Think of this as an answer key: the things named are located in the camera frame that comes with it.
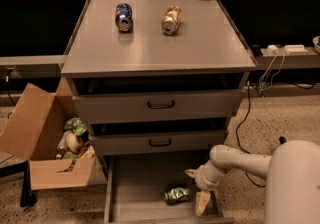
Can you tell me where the white power strip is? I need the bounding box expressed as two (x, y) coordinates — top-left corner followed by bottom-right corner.
(264, 45), (308, 56)

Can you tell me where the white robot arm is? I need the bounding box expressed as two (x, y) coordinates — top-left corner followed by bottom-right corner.
(185, 140), (320, 224)

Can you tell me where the blue soda can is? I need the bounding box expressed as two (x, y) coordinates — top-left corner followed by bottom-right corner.
(115, 3), (133, 32)

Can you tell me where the grey open bottom drawer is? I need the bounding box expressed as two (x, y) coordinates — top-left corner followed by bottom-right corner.
(104, 151), (234, 224)

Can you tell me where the gold soda can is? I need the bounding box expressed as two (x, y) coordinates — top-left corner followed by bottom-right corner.
(161, 6), (182, 35)

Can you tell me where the grey top drawer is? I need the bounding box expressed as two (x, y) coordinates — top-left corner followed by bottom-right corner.
(73, 90), (241, 124)

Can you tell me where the crushed green can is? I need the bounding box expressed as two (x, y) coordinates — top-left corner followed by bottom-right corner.
(165, 185), (190, 205)

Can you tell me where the black power cable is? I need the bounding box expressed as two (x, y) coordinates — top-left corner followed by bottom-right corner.
(235, 81), (268, 189)

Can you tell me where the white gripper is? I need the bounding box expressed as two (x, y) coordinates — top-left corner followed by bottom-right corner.
(184, 161), (229, 216)

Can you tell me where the grey middle drawer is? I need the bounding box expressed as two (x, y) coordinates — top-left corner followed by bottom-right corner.
(89, 130), (227, 155)

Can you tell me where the black floor stand leg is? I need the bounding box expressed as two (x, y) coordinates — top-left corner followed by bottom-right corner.
(279, 136), (287, 145)

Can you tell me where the black chair leg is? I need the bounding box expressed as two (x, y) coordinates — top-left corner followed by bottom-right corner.
(0, 161), (37, 207)

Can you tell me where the brown cardboard box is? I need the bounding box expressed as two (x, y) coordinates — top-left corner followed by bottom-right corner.
(0, 79), (107, 190)

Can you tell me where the grey drawer cabinet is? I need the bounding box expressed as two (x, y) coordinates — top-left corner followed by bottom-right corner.
(60, 0), (258, 224)

